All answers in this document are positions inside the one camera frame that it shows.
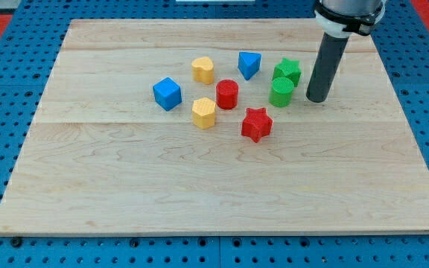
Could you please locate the red star block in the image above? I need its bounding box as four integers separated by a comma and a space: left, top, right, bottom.
241, 107, 273, 143

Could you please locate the green star block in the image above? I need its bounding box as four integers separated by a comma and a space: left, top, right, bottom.
273, 57, 302, 87

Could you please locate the yellow hexagon block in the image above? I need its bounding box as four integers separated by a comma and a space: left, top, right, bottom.
191, 98, 216, 130

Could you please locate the red cylinder block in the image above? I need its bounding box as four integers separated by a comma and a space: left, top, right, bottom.
216, 80, 239, 109

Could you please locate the blue cube block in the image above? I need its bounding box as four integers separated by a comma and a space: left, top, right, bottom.
153, 77, 182, 111

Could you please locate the yellow heart block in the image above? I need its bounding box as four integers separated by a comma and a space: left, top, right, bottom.
191, 57, 215, 85

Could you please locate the wooden board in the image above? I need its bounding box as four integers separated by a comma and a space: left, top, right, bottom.
0, 19, 429, 237

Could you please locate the green cylinder block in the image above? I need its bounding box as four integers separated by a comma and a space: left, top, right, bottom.
269, 77, 294, 107

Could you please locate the blue triangle block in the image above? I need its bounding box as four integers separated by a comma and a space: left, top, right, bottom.
238, 51, 261, 80

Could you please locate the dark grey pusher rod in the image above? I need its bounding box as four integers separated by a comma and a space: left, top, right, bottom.
306, 33, 349, 103

